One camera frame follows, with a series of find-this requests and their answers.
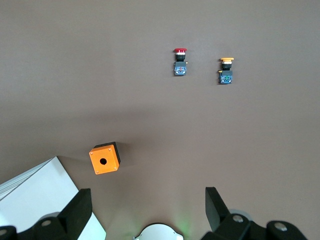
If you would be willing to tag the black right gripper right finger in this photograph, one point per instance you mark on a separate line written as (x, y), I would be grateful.
(215, 212)

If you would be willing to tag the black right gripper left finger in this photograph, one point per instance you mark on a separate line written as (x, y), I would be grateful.
(77, 210)

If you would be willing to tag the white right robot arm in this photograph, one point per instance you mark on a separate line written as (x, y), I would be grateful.
(157, 232)

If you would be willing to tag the white drawer cabinet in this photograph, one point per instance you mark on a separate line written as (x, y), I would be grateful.
(37, 190)

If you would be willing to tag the yellow mushroom push button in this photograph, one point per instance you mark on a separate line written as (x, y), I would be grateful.
(226, 78)

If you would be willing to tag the red mushroom push button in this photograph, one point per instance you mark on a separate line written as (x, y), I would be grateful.
(180, 71)

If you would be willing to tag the brown table mat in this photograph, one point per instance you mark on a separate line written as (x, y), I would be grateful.
(160, 112)

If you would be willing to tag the orange button enclosure box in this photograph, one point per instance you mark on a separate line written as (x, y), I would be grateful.
(110, 157)

